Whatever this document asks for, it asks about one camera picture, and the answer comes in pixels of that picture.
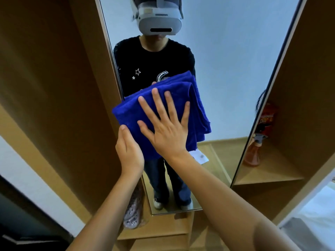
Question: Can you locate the person's right hand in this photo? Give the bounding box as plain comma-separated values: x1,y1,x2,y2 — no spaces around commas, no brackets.
137,88,191,163

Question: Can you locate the person's left hand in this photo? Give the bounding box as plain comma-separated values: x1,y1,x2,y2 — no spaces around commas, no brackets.
115,124,145,181

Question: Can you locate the blue cloth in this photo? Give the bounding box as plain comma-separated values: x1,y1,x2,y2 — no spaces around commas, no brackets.
112,70,212,160

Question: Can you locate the orange spray bottle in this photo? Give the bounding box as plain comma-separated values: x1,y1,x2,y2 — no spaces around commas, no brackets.
243,133,269,167

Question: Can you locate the tall framed mirror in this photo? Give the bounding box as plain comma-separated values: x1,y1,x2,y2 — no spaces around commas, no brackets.
94,0,309,216

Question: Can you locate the person's right forearm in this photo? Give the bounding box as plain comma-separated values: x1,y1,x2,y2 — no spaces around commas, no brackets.
167,150,302,251

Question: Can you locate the person's left forearm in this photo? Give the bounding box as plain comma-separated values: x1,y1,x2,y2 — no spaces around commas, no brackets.
67,175,143,251

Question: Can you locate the wooden wardrobe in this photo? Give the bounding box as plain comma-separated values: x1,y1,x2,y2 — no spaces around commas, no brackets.
0,0,335,251

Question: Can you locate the grey dotted slipper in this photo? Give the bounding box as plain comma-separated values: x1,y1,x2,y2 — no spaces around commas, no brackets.
123,180,147,230

